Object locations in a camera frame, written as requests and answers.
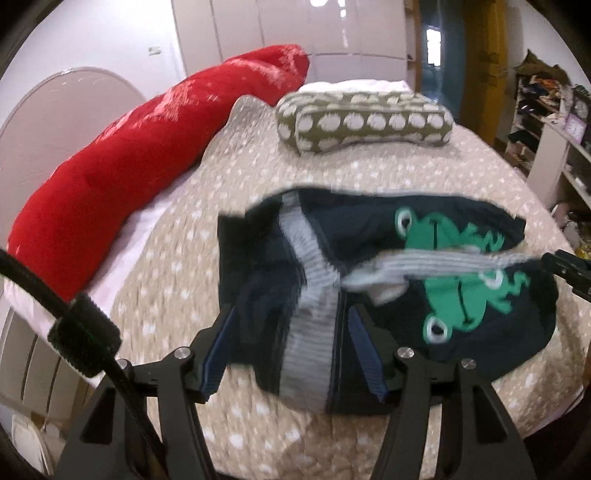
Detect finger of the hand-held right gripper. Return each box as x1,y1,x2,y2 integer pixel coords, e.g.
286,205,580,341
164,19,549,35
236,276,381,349
539,249,591,306

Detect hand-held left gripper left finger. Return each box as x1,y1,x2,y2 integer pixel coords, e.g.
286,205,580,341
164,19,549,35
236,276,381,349
56,306,237,480

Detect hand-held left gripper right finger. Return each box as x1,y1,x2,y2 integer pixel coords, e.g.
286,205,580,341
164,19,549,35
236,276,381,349
347,305,528,480

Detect white shelf unit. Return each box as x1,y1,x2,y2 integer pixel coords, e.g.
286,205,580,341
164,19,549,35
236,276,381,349
504,51,591,217

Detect white bed sheet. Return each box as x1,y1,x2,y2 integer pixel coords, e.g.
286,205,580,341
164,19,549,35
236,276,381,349
4,191,172,342

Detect beige dotted bedspread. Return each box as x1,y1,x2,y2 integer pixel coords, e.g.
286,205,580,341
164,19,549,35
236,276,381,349
110,81,588,480

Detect red long plush pillow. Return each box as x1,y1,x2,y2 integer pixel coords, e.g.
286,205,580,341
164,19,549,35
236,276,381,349
6,44,310,302

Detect olive white dotted pillow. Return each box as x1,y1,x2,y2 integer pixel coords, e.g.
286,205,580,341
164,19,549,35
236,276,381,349
276,89,455,155

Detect white round headboard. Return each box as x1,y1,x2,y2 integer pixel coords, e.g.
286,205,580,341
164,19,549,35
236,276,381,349
0,67,147,182

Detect white wardrobe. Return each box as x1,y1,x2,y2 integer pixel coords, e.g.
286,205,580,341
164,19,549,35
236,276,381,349
172,0,416,91

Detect black braided cable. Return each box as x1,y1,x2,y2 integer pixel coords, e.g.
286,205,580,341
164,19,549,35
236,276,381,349
0,249,176,480

